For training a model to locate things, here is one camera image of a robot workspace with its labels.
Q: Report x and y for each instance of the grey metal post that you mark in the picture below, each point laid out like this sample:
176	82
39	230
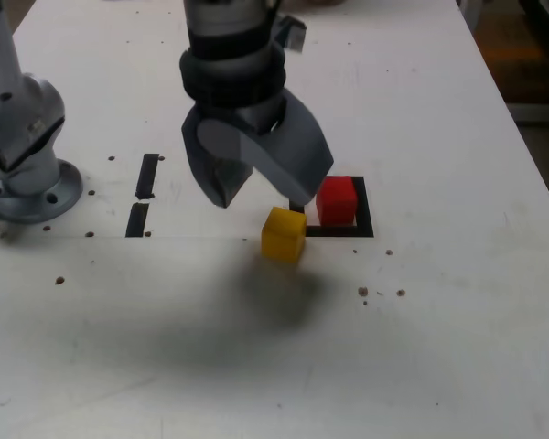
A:
468	11

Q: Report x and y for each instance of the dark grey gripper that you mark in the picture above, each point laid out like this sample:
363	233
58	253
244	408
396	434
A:
251	116

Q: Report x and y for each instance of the red cube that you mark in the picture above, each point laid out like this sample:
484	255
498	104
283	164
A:
336	203

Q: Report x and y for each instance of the grey metal bar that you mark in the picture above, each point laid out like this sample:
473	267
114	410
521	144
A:
537	113

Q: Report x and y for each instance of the black tape square outline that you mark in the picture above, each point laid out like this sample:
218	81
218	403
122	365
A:
363	206

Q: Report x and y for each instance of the black tape strip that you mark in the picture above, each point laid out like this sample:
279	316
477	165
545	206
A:
146	176

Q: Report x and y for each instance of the yellow cube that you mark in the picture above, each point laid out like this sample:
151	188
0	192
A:
283	235

